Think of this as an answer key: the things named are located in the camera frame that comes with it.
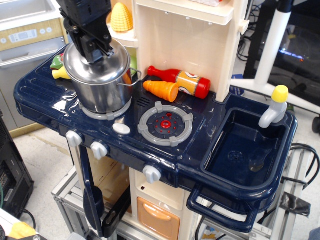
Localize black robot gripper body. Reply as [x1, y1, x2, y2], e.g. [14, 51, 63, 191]
[57, 0, 113, 55]

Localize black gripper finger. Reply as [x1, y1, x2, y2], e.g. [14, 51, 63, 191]
[69, 32, 97, 63]
[91, 47, 107, 63]

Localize round steel pot lid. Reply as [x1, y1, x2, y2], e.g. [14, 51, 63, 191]
[63, 40, 132, 86]

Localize stainless steel pot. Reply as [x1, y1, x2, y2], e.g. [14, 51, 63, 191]
[71, 68, 142, 114]

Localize yellow toy corn cob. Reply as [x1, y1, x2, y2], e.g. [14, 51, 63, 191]
[110, 2, 134, 33]

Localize red green toy pepper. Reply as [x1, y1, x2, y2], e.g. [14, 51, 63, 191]
[50, 53, 64, 70]

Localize yellow toy bottle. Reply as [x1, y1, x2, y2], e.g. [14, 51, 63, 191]
[52, 66, 71, 80]

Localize grey wooden cabinet appliance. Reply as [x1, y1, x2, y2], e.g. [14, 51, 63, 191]
[0, 0, 71, 137]

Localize grey left stove burner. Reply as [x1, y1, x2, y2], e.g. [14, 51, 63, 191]
[79, 100, 132, 121]

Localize grey stove burner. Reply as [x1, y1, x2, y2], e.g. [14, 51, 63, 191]
[137, 101, 194, 147]
[79, 100, 132, 121]

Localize white oval button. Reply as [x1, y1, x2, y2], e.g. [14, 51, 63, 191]
[112, 123, 131, 135]

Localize orange toy carrot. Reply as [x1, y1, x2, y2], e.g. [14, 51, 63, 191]
[143, 80, 179, 103]

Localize left white stove knob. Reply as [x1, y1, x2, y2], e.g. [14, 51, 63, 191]
[65, 130, 83, 148]

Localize white stove knob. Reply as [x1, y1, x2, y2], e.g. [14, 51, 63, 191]
[65, 130, 83, 148]
[142, 165, 162, 184]
[90, 141, 109, 160]

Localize middle white stove knob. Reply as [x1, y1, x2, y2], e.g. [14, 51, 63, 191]
[90, 141, 109, 160]

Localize grey right stove burner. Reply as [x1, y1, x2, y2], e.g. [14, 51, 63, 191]
[137, 101, 194, 147]

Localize red toy ketchup bottle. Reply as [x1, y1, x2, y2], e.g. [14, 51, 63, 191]
[147, 66, 211, 99]

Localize cream toy kitchen tower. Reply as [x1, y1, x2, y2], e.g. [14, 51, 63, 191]
[102, 0, 248, 240]

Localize right white stove knob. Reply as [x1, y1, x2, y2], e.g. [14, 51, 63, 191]
[142, 165, 162, 184]

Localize black computer tower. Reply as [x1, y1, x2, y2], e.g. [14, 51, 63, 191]
[0, 120, 34, 218]

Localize navy oven door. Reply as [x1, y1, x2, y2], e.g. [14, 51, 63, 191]
[79, 145, 131, 238]

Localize navy toy kitchen counter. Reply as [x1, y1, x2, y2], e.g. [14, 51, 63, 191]
[14, 59, 298, 233]

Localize orange toy drawer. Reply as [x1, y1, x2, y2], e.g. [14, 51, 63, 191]
[137, 197, 181, 240]

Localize grey toy faucet yellow cap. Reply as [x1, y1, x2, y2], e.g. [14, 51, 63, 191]
[258, 85, 289, 129]

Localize white stand pole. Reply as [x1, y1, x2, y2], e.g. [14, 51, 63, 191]
[231, 0, 320, 115]

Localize yellow object bottom left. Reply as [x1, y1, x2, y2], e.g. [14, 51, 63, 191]
[8, 222, 37, 240]

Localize black cable loop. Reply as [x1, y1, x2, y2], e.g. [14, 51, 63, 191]
[281, 143, 320, 191]

